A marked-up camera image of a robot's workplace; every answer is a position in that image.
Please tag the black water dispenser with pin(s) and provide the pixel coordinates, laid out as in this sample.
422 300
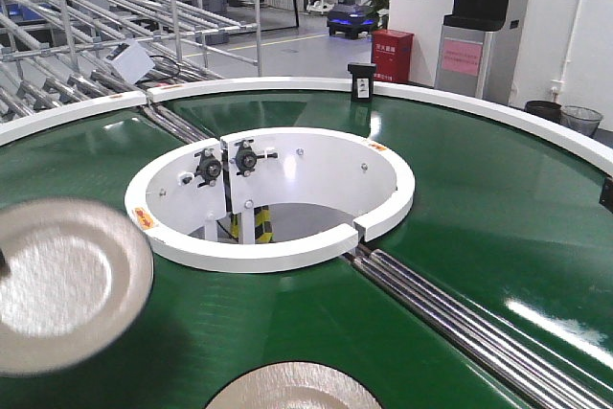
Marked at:
466 40

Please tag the white outer conveyor rim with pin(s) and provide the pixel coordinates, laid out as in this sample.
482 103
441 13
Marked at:
586 148

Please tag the black waste bin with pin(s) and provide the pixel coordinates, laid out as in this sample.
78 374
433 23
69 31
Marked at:
547 110

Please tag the black bearing block right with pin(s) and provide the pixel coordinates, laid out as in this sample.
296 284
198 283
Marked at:
246 158

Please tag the black sensor box on rim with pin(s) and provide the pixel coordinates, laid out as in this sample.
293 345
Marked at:
362 81

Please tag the red fire extinguisher cabinet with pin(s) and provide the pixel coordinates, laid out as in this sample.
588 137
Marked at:
391 53

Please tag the steel conveyor rollers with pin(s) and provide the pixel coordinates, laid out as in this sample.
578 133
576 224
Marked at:
530 376

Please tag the black bearing block left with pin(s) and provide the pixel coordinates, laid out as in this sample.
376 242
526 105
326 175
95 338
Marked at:
209 168

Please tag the black mobile robot blue light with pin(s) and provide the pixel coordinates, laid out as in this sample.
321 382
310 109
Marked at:
351 20

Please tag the beige plate black rim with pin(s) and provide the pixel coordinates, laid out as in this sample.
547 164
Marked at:
294 384
75 275

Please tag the mesh waste bin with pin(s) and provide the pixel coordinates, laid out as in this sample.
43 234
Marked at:
580 119

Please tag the black bearing block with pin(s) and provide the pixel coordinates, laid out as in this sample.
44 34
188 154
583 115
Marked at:
246 158
209 168

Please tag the white electrical box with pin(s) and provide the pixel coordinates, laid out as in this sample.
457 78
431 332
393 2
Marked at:
130 60

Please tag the metal roller rack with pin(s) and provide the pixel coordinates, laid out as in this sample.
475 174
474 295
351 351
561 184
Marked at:
52 51

